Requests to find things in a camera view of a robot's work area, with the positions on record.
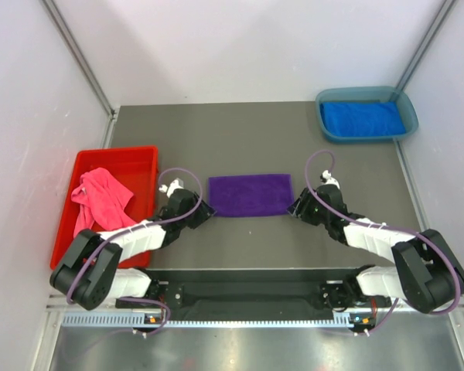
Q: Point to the purple towel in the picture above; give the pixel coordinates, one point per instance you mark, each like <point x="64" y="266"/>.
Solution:
<point x="240" y="196"/>

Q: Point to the blue towel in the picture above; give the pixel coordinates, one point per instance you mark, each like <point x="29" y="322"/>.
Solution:
<point x="362" y="120"/>

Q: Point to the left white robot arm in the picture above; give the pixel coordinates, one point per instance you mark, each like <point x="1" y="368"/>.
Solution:
<point x="89" y="273"/>

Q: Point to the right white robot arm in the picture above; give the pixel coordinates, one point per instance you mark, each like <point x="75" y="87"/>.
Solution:
<point x="424" y="272"/>

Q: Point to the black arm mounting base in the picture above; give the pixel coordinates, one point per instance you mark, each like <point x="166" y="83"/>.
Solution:
<point x="259" y="294"/>

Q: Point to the red plastic bin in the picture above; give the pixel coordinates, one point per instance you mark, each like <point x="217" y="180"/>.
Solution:
<point x="136" y="168"/>

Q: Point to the pink towel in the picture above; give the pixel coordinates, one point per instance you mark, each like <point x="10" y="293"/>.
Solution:
<point x="102" y="200"/>

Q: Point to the teal translucent plastic tray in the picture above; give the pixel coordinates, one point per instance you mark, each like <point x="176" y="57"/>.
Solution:
<point x="377" y="94"/>

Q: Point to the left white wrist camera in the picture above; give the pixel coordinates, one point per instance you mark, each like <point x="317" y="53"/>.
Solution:
<point x="169" y="189"/>

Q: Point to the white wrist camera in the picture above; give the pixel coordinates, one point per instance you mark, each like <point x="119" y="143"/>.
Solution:
<point x="169" y="189"/>
<point x="327" y="179"/>

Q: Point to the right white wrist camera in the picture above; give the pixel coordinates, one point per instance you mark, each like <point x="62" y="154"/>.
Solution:
<point x="327" y="179"/>

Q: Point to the white slotted cable duct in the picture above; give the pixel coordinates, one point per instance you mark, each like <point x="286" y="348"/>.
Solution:
<point x="149" y="320"/>

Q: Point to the aluminium front rail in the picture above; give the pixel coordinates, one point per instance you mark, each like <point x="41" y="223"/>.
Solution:
<point x="59" y="303"/>

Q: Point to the left aluminium frame post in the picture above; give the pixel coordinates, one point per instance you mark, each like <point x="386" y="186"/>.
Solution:
<point x="56" y="16"/>

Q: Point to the aluminium frame post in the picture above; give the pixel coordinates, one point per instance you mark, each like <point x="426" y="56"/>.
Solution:
<point x="440" y="17"/>
<point x="56" y="16"/>

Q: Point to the right aluminium frame post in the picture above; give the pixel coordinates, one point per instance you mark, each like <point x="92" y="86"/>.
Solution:
<point x="440" y="17"/>

